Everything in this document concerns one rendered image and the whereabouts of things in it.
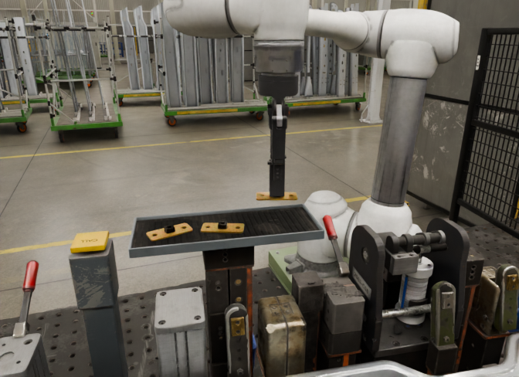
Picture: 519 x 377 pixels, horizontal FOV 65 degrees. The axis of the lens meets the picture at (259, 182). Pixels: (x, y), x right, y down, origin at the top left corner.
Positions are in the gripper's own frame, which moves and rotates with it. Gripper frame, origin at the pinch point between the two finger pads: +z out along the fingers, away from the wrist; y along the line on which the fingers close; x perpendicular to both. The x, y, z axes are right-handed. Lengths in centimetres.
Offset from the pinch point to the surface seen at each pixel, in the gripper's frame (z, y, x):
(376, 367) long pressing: 25.0, 24.4, 15.8
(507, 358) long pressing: 25, 23, 39
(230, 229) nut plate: 9.0, 5.5, -9.2
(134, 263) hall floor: 125, -173, -91
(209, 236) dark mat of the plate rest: 9.3, 7.8, -13.1
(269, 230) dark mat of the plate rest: 9.3, 5.3, -1.5
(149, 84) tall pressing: 81, -893, -255
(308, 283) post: 15.3, 14.4, 5.3
